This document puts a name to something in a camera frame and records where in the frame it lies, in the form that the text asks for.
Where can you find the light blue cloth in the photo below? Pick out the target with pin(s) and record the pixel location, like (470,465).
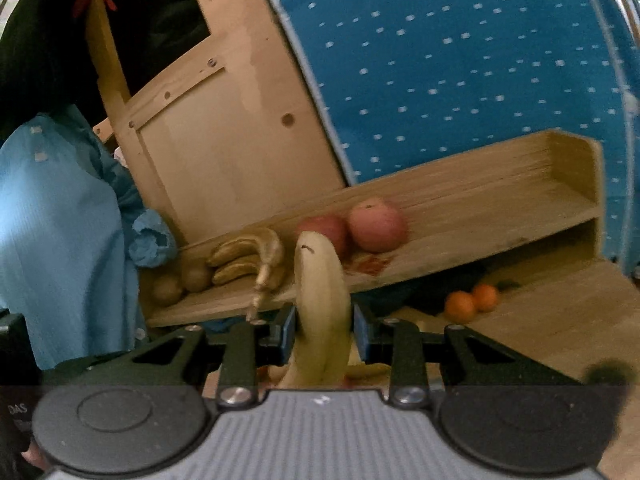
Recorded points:
(60,240)

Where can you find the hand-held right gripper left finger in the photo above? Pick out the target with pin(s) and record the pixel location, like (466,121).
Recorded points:
(287,336)

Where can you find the small red cherry tomato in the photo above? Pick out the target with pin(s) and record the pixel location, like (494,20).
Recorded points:
(460,307)

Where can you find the wooden tray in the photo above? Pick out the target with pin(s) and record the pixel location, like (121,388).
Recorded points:
(450,220)

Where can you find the small orange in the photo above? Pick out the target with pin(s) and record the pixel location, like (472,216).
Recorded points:
(487,297)

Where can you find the brown kiwi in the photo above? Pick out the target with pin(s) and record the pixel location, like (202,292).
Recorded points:
(167,289)
(196,276)

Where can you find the yellow banana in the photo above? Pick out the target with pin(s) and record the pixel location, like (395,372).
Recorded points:
(320,305)

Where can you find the black garment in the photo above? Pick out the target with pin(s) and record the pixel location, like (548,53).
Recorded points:
(45,45)

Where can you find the bunch of ripe bananas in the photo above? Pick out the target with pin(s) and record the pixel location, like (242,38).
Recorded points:
(250,257)

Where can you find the wooden chair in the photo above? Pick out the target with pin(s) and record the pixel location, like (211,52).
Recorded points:
(225,125)

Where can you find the blue dotted partition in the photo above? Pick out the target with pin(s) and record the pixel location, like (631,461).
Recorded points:
(450,60)

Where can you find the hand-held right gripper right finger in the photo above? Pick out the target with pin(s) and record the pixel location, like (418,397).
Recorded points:
(361,336)

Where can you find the red apple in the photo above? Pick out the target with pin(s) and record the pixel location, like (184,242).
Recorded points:
(377,225)
(324,236)

